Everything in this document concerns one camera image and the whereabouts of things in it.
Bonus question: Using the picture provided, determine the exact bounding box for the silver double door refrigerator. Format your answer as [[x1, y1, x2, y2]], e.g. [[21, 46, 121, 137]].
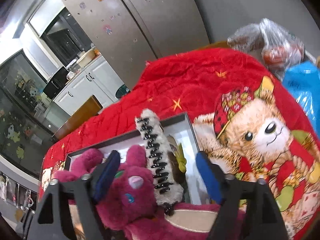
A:
[[61, 0, 209, 88]]

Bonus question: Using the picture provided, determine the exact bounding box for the blue plastic bag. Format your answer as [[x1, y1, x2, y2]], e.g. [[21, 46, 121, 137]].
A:
[[282, 61, 320, 136]]

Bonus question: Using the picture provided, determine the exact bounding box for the clear plastic food bag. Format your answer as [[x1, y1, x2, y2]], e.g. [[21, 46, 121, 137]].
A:
[[227, 18, 305, 81]]

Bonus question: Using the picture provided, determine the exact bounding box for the black storage box tray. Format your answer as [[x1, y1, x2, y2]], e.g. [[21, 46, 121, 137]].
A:
[[65, 113, 210, 205]]

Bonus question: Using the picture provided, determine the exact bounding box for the dark green trash bin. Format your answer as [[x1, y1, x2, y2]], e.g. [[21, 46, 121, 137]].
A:
[[115, 85, 130, 99]]

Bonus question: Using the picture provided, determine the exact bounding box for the black microwave oven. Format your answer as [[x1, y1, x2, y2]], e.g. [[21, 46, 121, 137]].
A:
[[43, 66, 69, 100]]

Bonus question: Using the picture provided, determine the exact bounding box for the white kitchen cabinet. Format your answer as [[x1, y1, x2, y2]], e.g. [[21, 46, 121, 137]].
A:
[[53, 55, 124, 115]]

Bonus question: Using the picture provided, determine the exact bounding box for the wooden chair back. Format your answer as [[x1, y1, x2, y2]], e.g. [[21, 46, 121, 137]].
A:
[[51, 95, 103, 143]]

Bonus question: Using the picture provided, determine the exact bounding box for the red bear print blanket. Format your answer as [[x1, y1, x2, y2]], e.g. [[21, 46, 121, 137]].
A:
[[43, 48, 319, 239]]

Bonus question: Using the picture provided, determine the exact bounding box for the pink plush bear toy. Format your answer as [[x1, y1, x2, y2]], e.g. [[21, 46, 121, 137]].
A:
[[52, 144, 247, 240]]

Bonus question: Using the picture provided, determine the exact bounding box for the furry black hair claw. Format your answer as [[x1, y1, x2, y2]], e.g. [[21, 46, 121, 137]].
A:
[[135, 108, 184, 216]]

